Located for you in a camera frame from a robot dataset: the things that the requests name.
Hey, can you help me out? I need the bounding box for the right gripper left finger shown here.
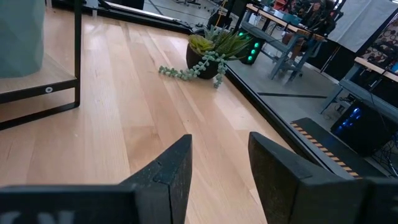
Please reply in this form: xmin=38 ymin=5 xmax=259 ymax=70
xmin=120 ymin=134 xmax=193 ymax=224

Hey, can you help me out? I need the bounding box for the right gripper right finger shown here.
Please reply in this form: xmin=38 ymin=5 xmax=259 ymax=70
xmin=248 ymin=131 xmax=371 ymax=224

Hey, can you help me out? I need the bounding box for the green coffee mug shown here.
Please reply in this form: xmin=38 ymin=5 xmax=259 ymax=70
xmin=0 ymin=0 xmax=46 ymax=79

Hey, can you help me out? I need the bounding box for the black yellow striped floor ramp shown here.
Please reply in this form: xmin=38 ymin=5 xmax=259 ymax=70
xmin=290 ymin=117 xmax=386 ymax=180

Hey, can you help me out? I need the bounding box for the computer tower with blue lights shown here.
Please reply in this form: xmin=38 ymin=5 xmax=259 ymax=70
xmin=330 ymin=99 xmax=398 ymax=158

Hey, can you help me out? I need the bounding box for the succulent plant in dark pot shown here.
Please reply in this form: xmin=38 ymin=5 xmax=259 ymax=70
xmin=158 ymin=24 xmax=254 ymax=90

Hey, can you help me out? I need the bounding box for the grey desk with wooden top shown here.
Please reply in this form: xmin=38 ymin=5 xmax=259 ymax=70
xmin=320 ymin=55 xmax=398 ymax=121

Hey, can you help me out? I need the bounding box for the computer tower with green lights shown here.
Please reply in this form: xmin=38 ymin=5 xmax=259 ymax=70
xmin=238 ymin=29 xmax=265 ymax=66

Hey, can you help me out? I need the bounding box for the wooden desk with grey legs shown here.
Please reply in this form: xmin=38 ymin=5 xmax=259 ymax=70
xmin=241 ymin=2 xmax=327 ymax=82

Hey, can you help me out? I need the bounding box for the circle patterned fabric panel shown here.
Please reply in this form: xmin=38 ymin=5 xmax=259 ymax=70
xmin=360 ymin=18 xmax=398 ymax=71

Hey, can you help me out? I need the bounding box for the person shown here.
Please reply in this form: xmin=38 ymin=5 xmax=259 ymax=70
xmin=298 ymin=0 xmax=338 ymax=35

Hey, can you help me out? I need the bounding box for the white cloth screen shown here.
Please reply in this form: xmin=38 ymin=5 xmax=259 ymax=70
xmin=326 ymin=0 xmax=398 ymax=54

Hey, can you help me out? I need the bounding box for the wooden shelf with black frame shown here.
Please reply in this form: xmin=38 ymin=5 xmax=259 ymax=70
xmin=0 ymin=0 xmax=83 ymax=131

